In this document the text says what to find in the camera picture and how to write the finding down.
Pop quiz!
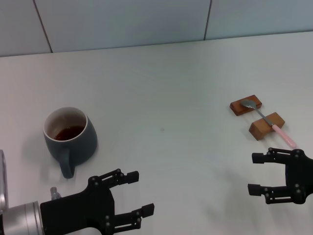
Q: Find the dark brown tea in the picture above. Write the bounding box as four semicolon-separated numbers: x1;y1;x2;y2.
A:
54;125;85;141

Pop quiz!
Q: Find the pink handled metal spoon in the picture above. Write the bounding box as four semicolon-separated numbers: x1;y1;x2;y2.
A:
240;99;297;148

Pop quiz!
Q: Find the notched wooden block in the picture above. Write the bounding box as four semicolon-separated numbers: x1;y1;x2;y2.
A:
248;112;286;141

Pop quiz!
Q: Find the grey ceramic cup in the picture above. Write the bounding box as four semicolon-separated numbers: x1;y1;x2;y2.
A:
43;106;98;179

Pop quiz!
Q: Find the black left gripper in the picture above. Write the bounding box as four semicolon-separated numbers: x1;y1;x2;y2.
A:
40;168;155;235

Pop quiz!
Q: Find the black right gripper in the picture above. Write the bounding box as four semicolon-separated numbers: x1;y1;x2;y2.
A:
247;147;313;205

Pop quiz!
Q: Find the flat wooden block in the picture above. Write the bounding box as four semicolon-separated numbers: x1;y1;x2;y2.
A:
229;94;264;117

